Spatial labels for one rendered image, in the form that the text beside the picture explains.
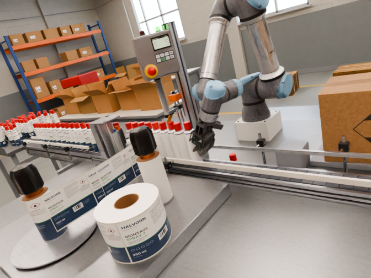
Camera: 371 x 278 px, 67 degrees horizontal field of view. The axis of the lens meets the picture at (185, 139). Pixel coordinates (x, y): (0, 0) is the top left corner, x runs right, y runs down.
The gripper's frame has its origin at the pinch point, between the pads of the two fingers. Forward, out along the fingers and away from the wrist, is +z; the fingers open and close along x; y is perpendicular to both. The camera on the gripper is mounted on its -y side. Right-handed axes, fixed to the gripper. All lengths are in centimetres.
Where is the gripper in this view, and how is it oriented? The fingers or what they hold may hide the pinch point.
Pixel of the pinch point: (201, 153)
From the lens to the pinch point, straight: 125.0
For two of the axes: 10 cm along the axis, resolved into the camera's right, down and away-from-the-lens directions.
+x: 7.8, 4.8, -4.1
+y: -6.1, 4.2, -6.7
